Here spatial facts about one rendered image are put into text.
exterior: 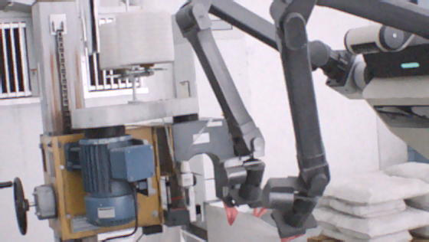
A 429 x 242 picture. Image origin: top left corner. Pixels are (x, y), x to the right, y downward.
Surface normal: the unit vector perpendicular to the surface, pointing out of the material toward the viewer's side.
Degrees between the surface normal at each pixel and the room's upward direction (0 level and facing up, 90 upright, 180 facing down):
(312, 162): 117
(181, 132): 90
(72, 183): 90
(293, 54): 125
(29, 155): 90
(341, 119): 90
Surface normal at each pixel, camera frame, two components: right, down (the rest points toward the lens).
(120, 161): -0.66, 0.09
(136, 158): 0.76, -0.03
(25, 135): 0.43, 0.01
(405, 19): 0.15, 0.52
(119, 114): 0.61, -0.01
